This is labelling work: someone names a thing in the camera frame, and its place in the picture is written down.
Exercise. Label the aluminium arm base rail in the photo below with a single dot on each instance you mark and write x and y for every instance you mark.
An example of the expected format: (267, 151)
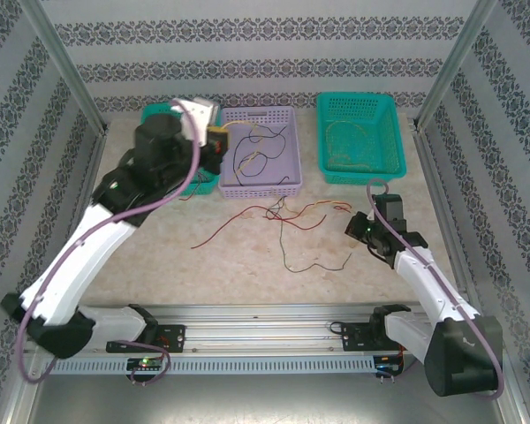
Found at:
(256, 329)

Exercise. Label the green plastic mesh basket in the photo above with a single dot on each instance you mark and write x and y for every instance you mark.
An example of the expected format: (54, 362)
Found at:
(205, 187)
(358, 110)

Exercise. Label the aluminium table side rail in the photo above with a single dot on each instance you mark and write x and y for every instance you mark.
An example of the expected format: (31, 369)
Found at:
(444, 203)
(77, 212)

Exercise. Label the steel front floor sheet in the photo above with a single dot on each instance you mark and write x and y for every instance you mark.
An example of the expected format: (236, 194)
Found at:
(265, 397)

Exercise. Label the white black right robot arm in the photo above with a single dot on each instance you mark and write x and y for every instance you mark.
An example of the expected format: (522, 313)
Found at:
(428, 282)

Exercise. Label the lavender plastic perforated basket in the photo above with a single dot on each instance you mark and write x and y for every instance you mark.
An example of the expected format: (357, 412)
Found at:
(287, 154)

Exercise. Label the aluminium frame post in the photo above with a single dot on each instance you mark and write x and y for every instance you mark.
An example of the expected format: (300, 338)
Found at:
(456, 62)
(64, 62)

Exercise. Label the small circuit board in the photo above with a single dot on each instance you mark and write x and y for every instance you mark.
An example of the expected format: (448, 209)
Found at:
(388, 365)
(146, 363)

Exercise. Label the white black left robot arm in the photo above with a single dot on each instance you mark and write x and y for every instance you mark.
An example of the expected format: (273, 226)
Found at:
(70, 265)

